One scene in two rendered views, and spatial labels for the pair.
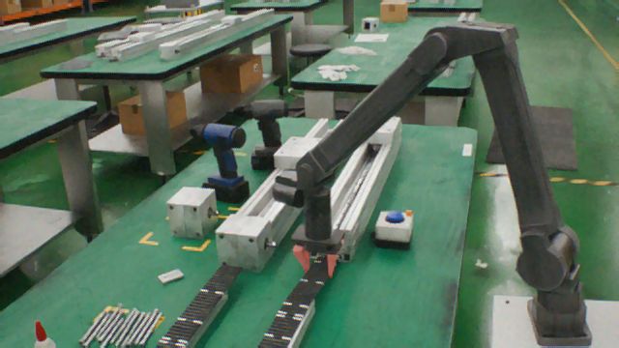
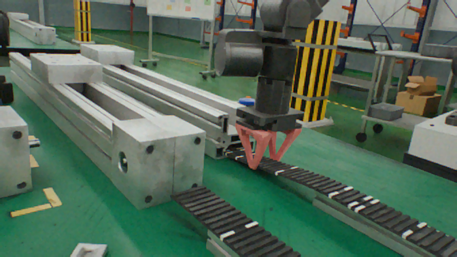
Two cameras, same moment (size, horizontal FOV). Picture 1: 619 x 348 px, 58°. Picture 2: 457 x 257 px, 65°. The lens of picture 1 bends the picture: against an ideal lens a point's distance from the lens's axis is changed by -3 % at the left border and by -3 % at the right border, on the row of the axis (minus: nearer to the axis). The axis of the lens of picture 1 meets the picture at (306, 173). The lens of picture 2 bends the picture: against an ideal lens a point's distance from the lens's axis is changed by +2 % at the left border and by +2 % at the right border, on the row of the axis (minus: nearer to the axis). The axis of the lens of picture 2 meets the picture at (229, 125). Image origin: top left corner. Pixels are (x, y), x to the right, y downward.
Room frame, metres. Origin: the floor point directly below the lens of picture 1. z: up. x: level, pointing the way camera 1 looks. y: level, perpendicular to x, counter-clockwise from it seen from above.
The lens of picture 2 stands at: (0.85, 0.49, 1.03)
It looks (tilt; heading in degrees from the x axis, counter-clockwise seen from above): 17 degrees down; 302
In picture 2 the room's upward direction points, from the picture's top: 5 degrees clockwise
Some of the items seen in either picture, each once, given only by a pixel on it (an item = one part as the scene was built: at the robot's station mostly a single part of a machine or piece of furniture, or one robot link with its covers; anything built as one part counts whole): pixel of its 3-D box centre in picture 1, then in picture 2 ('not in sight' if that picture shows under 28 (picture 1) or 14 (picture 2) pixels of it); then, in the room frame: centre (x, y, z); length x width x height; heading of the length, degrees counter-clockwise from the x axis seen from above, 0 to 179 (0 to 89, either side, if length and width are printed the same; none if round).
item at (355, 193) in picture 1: (365, 177); (142, 90); (1.55, -0.17, 0.82); 0.80 x 0.10 x 0.09; 162
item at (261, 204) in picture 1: (302, 172); (66, 94); (1.60, 0.01, 0.82); 0.80 x 0.10 x 0.09; 162
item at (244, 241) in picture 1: (250, 243); (164, 156); (1.18, 0.14, 0.83); 0.12 x 0.09 x 0.10; 72
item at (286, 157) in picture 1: (301, 157); (65, 73); (1.60, 0.01, 0.87); 0.16 x 0.11 x 0.07; 162
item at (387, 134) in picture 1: (379, 133); (107, 58); (1.78, -0.24, 0.87); 0.16 x 0.11 x 0.07; 162
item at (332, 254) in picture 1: (324, 256); (272, 139); (1.08, -0.03, 0.84); 0.07 x 0.07 x 0.09; 73
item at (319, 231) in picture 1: (317, 226); (273, 98); (1.09, -0.02, 0.91); 0.10 x 0.07 x 0.07; 73
